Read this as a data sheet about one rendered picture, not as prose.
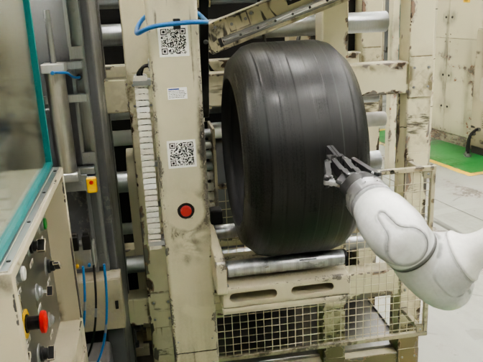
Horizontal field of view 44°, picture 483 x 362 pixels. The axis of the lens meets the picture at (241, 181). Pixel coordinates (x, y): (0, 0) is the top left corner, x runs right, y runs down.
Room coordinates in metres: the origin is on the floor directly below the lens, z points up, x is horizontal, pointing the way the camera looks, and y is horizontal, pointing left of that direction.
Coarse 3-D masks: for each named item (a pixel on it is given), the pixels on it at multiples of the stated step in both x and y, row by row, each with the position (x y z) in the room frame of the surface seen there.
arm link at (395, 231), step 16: (368, 192) 1.04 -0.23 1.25; (384, 192) 1.01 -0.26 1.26; (368, 208) 0.99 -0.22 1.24; (384, 208) 0.96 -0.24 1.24; (400, 208) 0.95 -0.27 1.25; (368, 224) 0.96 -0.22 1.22; (384, 224) 0.94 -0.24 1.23; (400, 224) 0.92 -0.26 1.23; (416, 224) 0.92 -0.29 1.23; (368, 240) 0.96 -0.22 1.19; (384, 240) 0.92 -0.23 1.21; (400, 240) 0.90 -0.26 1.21; (416, 240) 0.91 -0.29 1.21; (432, 240) 0.98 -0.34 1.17; (384, 256) 0.92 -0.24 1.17; (400, 256) 0.91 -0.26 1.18; (416, 256) 0.91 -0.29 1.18
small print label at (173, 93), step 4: (168, 88) 1.51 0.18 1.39; (172, 88) 1.51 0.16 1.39; (176, 88) 1.51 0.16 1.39; (180, 88) 1.52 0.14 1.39; (184, 88) 1.52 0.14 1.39; (168, 92) 1.51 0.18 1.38; (172, 92) 1.51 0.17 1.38; (176, 92) 1.51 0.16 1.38; (180, 92) 1.52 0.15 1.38; (184, 92) 1.52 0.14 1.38; (168, 96) 1.51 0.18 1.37; (172, 96) 1.51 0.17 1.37; (176, 96) 1.51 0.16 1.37; (180, 96) 1.52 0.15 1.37; (184, 96) 1.52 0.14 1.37
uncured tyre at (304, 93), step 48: (240, 48) 1.64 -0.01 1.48; (288, 48) 1.56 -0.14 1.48; (240, 96) 1.46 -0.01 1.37; (288, 96) 1.40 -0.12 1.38; (336, 96) 1.42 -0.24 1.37; (240, 144) 1.90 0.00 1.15; (288, 144) 1.35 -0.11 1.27; (336, 144) 1.36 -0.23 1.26; (240, 192) 1.81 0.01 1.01; (288, 192) 1.34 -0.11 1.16; (336, 192) 1.36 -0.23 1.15; (240, 240) 1.59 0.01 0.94; (288, 240) 1.40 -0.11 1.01; (336, 240) 1.44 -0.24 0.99
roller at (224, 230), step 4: (224, 224) 1.76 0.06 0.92; (228, 224) 1.76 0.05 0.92; (232, 224) 1.76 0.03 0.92; (216, 228) 1.74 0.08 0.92; (220, 228) 1.74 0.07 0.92; (224, 228) 1.74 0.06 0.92; (228, 228) 1.74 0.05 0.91; (232, 228) 1.74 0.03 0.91; (216, 232) 1.73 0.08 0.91; (220, 232) 1.73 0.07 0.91; (224, 232) 1.73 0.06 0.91; (228, 232) 1.74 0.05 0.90; (232, 232) 1.74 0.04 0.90; (236, 232) 1.74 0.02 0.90; (220, 236) 1.73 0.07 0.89; (224, 236) 1.74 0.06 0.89; (228, 236) 1.74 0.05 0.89; (232, 236) 1.74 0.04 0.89; (236, 236) 1.75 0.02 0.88
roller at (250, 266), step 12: (312, 252) 1.51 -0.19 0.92; (324, 252) 1.51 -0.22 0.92; (336, 252) 1.51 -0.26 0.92; (228, 264) 1.46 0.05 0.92; (240, 264) 1.47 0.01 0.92; (252, 264) 1.47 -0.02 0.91; (264, 264) 1.47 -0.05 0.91; (276, 264) 1.47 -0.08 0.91; (288, 264) 1.48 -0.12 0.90; (300, 264) 1.48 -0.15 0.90; (312, 264) 1.49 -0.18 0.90; (324, 264) 1.49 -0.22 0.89; (336, 264) 1.50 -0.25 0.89; (228, 276) 1.46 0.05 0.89; (240, 276) 1.47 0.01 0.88
